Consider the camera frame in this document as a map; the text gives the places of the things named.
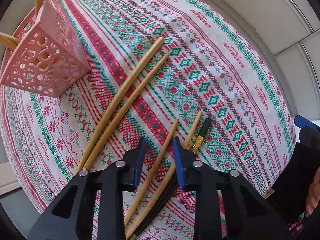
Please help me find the person right hand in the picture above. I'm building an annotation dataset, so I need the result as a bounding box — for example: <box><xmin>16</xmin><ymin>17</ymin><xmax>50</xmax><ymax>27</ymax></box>
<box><xmin>306</xmin><ymin>168</ymin><xmax>320</xmax><ymax>215</ymax></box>

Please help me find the black chopstick gold band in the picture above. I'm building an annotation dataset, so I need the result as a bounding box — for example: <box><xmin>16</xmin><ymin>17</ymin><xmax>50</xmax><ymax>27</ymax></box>
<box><xmin>130</xmin><ymin>117</ymin><xmax>213</xmax><ymax>240</ymax></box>

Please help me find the patterned striped tablecloth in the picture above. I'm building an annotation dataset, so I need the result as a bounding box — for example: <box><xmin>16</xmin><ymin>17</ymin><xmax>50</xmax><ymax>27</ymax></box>
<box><xmin>0</xmin><ymin>0</ymin><xmax>297</xmax><ymax>240</ymax></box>

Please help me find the pink perforated utensil holder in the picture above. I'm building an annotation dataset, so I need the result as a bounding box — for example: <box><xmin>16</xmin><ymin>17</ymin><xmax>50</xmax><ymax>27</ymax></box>
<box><xmin>1</xmin><ymin>0</ymin><xmax>91</xmax><ymax>98</ymax></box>

